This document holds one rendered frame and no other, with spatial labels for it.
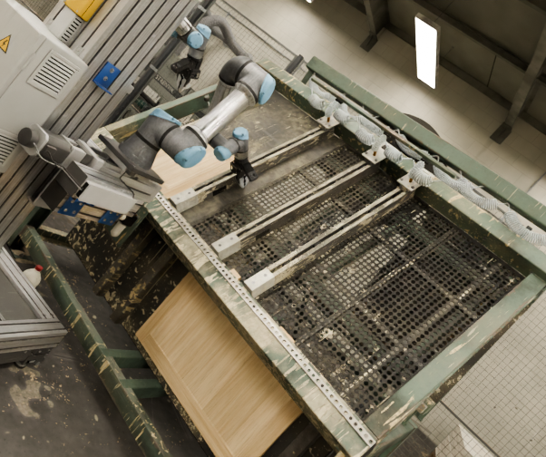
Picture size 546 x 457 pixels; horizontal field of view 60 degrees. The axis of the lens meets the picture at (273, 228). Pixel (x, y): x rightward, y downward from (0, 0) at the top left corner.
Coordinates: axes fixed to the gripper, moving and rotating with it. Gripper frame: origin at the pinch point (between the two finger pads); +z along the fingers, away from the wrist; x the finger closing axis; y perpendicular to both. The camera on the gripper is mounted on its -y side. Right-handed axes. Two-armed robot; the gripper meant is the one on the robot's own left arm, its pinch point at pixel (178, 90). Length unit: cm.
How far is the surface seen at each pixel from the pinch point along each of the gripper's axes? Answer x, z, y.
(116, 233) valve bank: -38, 58, -46
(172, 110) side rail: 22.1, 27.1, 25.0
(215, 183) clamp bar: -49, 25, -3
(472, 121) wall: -25, 24, 563
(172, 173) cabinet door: -23.6, 36.7, -7.2
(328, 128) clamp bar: -58, -13, 63
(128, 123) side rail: 25.4, 38.1, -2.1
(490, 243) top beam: -165, -20, 59
